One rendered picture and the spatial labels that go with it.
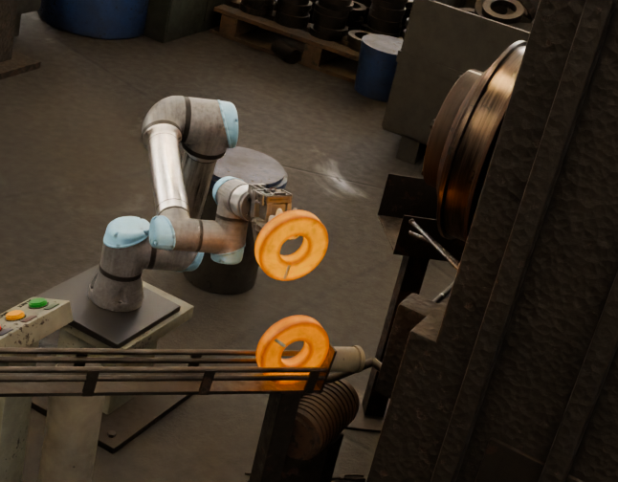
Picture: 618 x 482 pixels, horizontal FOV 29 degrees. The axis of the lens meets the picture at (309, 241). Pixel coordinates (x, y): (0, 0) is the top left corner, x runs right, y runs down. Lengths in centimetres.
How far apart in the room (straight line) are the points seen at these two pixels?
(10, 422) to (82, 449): 18
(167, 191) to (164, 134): 19
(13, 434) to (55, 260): 137
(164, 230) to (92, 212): 177
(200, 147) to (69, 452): 82
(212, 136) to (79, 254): 128
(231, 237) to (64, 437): 57
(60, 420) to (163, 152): 67
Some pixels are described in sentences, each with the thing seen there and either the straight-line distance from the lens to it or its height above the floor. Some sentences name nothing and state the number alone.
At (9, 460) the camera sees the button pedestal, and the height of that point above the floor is 23.
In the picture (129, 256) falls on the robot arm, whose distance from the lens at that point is 321.
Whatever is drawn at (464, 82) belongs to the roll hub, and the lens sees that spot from 265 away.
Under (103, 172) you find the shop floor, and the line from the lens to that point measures 477.
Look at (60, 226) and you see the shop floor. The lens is 433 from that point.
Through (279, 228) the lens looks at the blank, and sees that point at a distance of 244.
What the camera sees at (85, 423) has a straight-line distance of 269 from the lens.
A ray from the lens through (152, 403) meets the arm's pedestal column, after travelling 347.
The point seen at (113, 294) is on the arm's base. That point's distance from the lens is 326.
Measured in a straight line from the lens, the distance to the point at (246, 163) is 401.
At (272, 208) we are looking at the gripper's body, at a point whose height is 94.
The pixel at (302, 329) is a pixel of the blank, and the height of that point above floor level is 77.
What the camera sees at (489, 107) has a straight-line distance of 250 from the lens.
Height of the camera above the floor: 205
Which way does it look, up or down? 27 degrees down
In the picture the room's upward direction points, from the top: 13 degrees clockwise
